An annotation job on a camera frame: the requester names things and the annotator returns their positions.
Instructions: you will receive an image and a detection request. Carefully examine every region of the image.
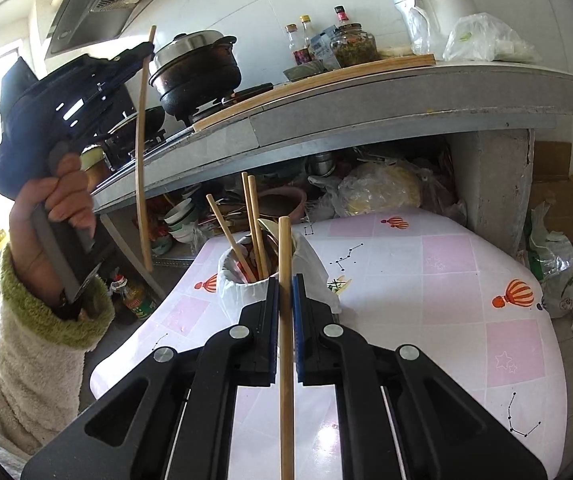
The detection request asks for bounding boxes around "person's left forearm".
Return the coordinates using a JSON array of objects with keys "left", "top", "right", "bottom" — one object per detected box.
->
[{"left": 0, "top": 247, "right": 117, "bottom": 466}]

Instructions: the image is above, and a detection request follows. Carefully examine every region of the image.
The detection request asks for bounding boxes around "stack of white bowls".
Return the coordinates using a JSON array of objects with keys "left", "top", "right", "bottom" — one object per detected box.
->
[{"left": 164, "top": 199, "right": 198, "bottom": 243}]

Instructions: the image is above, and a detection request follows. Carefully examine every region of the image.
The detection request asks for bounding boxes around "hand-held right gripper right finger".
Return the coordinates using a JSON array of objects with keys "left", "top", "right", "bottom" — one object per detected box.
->
[{"left": 291, "top": 274, "right": 548, "bottom": 480}]

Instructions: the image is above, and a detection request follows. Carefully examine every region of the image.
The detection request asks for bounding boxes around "small steel pot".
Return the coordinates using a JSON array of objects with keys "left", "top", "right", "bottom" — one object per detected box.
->
[{"left": 307, "top": 152, "right": 337, "bottom": 178}]

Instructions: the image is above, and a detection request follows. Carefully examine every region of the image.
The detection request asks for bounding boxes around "cardboard box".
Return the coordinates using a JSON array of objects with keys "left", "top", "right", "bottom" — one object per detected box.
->
[{"left": 529, "top": 140, "right": 573, "bottom": 241}]

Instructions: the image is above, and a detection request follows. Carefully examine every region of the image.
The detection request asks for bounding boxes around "small clear plastic bag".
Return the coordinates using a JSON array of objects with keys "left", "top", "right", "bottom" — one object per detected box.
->
[{"left": 407, "top": 6, "right": 447, "bottom": 56}]

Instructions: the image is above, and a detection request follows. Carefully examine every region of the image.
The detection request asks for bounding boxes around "yellow-capped sauce bottle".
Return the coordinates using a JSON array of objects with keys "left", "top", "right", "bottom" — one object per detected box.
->
[{"left": 300, "top": 15, "right": 317, "bottom": 61}]

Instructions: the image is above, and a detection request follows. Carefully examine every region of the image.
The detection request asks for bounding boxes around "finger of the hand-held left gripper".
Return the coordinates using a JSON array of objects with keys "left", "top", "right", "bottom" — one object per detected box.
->
[
  {"left": 98, "top": 59, "right": 148, "bottom": 97},
  {"left": 85, "top": 41, "right": 157, "bottom": 82}
]

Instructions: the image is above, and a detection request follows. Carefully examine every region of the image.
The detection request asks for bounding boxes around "wooden cutting board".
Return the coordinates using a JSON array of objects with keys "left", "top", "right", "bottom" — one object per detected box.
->
[{"left": 192, "top": 54, "right": 437, "bottom": 133}]

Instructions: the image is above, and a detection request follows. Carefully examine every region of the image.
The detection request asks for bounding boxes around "blue white packet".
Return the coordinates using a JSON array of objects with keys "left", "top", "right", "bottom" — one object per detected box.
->
[{"left": 311, "top": 30, "right": 339, "bottom": 68}]

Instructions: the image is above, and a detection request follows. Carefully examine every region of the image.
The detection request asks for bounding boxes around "black cooking pot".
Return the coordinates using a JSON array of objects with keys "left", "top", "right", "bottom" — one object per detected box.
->
[{"left": 149, "top": 40, "right": 243, "bottom": 116}]

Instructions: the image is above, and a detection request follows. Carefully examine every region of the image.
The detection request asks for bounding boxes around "bag-lined steel utensil holder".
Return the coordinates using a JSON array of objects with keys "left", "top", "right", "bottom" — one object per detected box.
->
[{"left": 216, "top": 230, "right": 343, "bottom": 316}]

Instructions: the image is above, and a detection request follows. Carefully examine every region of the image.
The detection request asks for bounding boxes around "cooking oil bottle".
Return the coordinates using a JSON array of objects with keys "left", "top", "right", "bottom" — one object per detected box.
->
[{"left": 110, "top": 274, "right": 156, "bottom": 325}]

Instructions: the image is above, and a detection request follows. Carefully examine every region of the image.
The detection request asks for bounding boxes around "black frying pan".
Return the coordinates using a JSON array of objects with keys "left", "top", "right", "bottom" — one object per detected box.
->
[{"left": 101, "top": 106, "right": 166, "bottom": 158}]

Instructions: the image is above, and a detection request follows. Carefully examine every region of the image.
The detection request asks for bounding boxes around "bag of yellow food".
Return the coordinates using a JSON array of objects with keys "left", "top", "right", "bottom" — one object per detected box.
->
[{"left": 336, "top": 160, "right": 424, "bottom": 218}]

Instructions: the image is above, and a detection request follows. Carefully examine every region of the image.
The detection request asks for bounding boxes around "brown-capped sauce bottle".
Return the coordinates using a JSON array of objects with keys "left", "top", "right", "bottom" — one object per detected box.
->
[{"left": 286, "top": 23, "right": 309, "bottom": 66}]

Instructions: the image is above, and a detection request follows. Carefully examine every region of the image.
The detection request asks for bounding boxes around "wooden chopstick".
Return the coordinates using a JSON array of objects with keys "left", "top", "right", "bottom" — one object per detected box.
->
[
  {"left": 248, "top": 175, "right": 272, "bottom": 280},
  {"left": 206, "top": 193, "right": 257, "bottom": 283},
  {"left": 277, "top": 216, "right": 297, "bottom": 480},
  {"left": 241, "top": 171, "right": 266, "bottom": 281},
  {"left": 135, "top": 25, "right": 158, "bottom": 275}
]

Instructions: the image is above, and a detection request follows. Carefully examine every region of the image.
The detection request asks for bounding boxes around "brown clay bowl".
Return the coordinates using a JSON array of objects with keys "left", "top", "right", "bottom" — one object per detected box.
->
[{"left": 259, "top": 186, "right": 308, "bottom": 221}]

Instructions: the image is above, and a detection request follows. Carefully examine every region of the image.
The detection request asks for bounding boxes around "glass jar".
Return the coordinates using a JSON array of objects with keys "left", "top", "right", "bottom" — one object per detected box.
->
[{"left": 329, "top": 23, "right": 381, "bottom": 68}]

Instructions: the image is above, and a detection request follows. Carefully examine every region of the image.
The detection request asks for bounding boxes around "white kitchen appliance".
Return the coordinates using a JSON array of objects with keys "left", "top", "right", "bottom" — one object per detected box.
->
[{"left": 386, "top": 0, "right": 479, "bottom": 56}]

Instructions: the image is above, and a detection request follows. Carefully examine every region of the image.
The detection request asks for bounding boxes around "brown clay pot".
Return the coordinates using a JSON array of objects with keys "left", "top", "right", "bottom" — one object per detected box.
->
[{"left": 80, "top": 144, "right": 110, "bottom": 191}]

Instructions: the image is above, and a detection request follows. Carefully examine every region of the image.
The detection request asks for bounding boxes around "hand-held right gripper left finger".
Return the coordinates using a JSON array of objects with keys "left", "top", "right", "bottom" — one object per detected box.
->
[{"left": 20, "top": 277, "right": 282, "bottom": 480}]

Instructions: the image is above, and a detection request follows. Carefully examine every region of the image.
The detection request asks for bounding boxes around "steel pot lid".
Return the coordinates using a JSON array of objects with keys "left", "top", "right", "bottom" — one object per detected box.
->
[{"left": 150, "top": 30, "right": 232, "bottom": 68}]

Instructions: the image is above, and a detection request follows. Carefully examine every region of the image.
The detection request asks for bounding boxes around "pink patterned tablecloth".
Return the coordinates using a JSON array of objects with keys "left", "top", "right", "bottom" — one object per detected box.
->
[{"left": 89, "top": 207, "right": 567, "bottom": 480}]

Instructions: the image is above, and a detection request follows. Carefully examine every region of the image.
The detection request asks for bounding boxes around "person's left hand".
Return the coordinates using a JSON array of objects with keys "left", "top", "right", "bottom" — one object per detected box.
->
[{"left": 9, "top": 152, "right": 99, "bottom": 307}]

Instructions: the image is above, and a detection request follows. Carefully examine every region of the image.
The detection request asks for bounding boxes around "large clear plastic bag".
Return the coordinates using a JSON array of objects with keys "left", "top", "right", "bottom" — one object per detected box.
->
[{"left": 442, "top": 12, "right": 542, "bottom": 63}]

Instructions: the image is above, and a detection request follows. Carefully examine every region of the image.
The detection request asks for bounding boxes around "gas stove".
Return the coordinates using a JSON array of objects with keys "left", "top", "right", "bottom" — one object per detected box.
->
[{"left": 101, "top": 82, "right": 274, "bottom": 161}]

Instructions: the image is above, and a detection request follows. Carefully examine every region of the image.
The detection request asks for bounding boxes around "crumpled clear plastic bag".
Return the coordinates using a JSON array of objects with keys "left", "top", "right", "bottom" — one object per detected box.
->
[{"left": 531, "top": 202, "right": 573, "bottom": 318}]

